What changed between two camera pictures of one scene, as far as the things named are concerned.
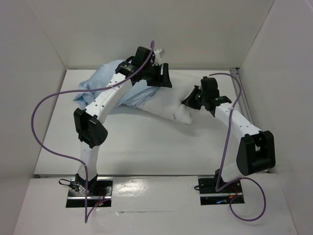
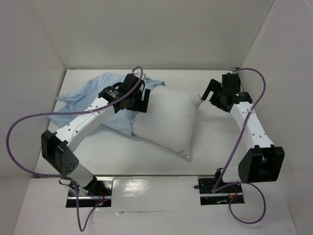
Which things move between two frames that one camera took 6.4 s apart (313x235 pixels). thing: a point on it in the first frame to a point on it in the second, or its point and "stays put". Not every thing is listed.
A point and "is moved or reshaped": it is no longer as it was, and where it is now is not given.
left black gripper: x=161 y=80 to x=141 y=105
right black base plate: x=209 y=195 stays put
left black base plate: x=103 y=193 stays put
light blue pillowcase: x=87 y=90 is moved or reshaped
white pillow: x=167 y=102 to x=169 y=120
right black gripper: x=195 y=97 to x=214 y=91
